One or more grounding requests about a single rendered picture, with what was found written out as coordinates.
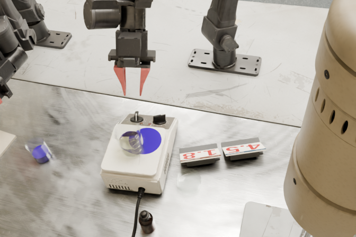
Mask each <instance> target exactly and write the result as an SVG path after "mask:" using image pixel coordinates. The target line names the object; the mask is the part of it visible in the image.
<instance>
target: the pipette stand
mask: <svg viewBox="0 0 356 237"><path fill-rule="evenodd" d="M16 138H17V137H16V135H13V134H10V133H7V132H4V131H1V130H0V158H1V156H2V155H3V154H4V153H5V151H6V150H7V149H8V148H9V147H10V145H11V144H12V143H13V142H14V140H15V139H16Z"/></svg>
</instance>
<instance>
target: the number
mask: <svg viewBox="0 0 356 237"><path fill-rule="evenodd" d="M263 148H264V147H263V146H262V145H261V144H260V143H254V144H247V145H240V146H235V147H228V148H224V150H225V152H226V154H227V153H234V152H241V151H248V150H256V149H263Z"/></svg>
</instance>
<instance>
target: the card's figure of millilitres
mask: <svg viewBox="0 0 356 237"><path fill-rule="evenodd" d="M215 155H219V152H218V150H217V149H213V150H206V151H198V152H191V153H184V154H181V159H182V160H186V159H193V158H200V157H207V156H215Z"/></svg>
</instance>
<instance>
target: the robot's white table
mask: <svg viewBox="0 0 356 237"><path fill-rule="evenodd" d="M85 1H86V0H36V2H37V3H38V4H41V5H42V6H43V10H44V12H45V16H44V22H45V25H46V27H47V28H48V29H49V30H54V31H62V32H70V33H71V34H72V38H71V39H70V41H69V42H68V43H67V45H66V46H65V47H64V48H63V49H55V48H47V47H40V46H35V45H34V49H33V50H30V51H25V52H26V53H27V55H28V60H27V61H26V62H25V63H24V64H23V65H22V66H21V68H20V69H19V70H18V71H17V72H16V73H15V74H14V75H13V77H12V78H11V79H16V80H21V81H28V82H32V83H38V84H44V85H50V86H56V87H62V88H69V89H75V90H81V91H85V92H91V93H97V94H103V95H110V96H115V97H122V98H128V99H134V100H138V101H144V102H150V103H156V104H163V105H169V106H175V107H181V108H187V109H191V110H197V111H204V112H209V113H216V114H222V115H228V116H234V117H240V118H244V119H250V120H257V121H263V122H269V123H275V124H281V125H287V126H294V127H300V128H301V125H302V122H303V119H304V115H305V111H306V107H307V103H308V99H309V95H310V91H311V88H312V85H313V81H314V78H315V73H316V71H315V58H316V53H317V49H318V45H319V41H320V38H321V34H322V30H323V26H324V23H325V20H326V18H327V14H328V10H329V9H328V8H316V7H305V6H294V5H282V4H271V3H259V2H248V1H238V5H237V11H236V22H235V24H236V25H237V26H238V28H237V31H236V35H235V40H236V42H237V44H238V45H239V48H238V49H236V54H245V55H250V56H258V57H261V58H262V62H261V66H260V71H259V75H258V76H256V77H254V76H247V75H239V74H232V73H227V72H220V71H212V70H205V69H198V68H190V67H188V61H189V58H190V55H191V52H192V50H193V49H203V50H212V51H213V45H212V44H211V43H210V42H209V41H208V40H207V39H206V38H205V37H204V35H203V34H202V33H201V27H202V21H203V17H204V16H207V11H208V9H209V7H210V5H211V1H212V0H153V2H152V5H151V8H146V28H145V29H146V30H148V50H156V62H153V61H151V65H150V72H149V74H148V76H147V78H146V81H145V83H144V85H143V91H142V94H141V96H140V93H139V90H140V71H141V68H126V95H125V96H124V94H123V90H122V86H121V84H120V82H119V80H118V78H117V76H116V74H115V72H114V70H113V67H114V62H115V60H111V61H108V54H109V52H110V50H111V49H116V48H115V32H116V30H119V26H118V27H117V28H116V29H96V30H88V29H87V28H86V26H85V23H84V17H83V7H84V3H85Z"/></svg>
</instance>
